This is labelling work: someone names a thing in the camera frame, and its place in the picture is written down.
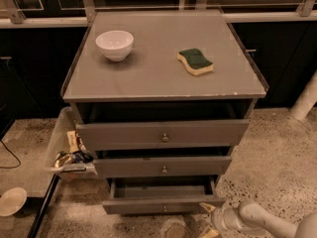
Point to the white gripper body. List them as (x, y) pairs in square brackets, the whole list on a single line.
[(217, 218)]

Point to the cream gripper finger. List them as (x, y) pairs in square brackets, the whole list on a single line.
[(210, 232), (208, 207)]

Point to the grey bottom drawer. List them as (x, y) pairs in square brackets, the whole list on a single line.
[(164, 195)]

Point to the grey drawer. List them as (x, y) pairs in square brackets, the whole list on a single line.
[(164, 195), (150, 125), (175, 162)]

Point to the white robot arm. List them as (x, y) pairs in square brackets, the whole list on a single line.
[(273, 182)]

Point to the grey middle drawer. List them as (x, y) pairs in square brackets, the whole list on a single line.
[(175, 162)]

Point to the grey drawer cabinet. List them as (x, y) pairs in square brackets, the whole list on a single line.
[(152, 72)]

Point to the grey top drawer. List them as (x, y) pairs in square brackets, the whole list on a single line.
[(150, 125)]

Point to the dark snack packet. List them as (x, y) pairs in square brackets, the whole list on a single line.
[(82, 157)]

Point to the yellow green sponge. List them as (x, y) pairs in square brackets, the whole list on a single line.
[(195, 62)]

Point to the tan snack packet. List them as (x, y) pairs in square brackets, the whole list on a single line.
[(72, 141)]

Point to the gold foil snack packet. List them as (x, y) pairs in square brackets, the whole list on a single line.
[(63, 158)]

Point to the black floor bar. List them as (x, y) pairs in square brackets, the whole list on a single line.
[(44, 207)]

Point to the clear plastic bin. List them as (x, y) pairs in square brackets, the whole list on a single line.
[(59, 143)]

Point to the white ceramic bowl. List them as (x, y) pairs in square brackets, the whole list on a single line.
[(115, 45)]

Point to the metal railing frame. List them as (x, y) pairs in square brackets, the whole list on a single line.
[(46, 13)]

